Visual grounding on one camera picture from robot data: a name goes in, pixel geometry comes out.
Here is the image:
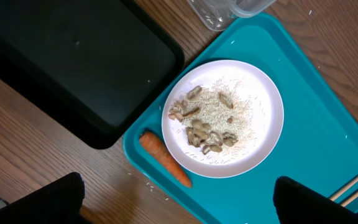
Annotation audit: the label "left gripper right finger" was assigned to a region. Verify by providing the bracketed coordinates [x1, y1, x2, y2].
[273, 176, 358, 224]

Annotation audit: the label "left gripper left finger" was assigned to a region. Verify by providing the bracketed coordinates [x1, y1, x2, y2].
[0, 172, 85, 224]

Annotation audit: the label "teal serving tray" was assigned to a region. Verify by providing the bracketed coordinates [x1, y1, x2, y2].
[123, 13, 358, 223]

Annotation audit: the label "orange carrot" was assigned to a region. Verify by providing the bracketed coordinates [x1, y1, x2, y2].
[139, 131, 192, 188]

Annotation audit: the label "pink plate with food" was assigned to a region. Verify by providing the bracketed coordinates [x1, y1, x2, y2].
[162, 60, 284, 179]

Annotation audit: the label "rice and peanut scraps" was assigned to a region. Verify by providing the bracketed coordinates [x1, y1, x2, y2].
[168, 82, 255, 165]

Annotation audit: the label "black tray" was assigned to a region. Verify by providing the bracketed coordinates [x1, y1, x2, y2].
[0, 0, 185, 149]

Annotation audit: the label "clear plastic bin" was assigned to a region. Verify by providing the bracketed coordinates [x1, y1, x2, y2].
[187, 0, 276, 32]

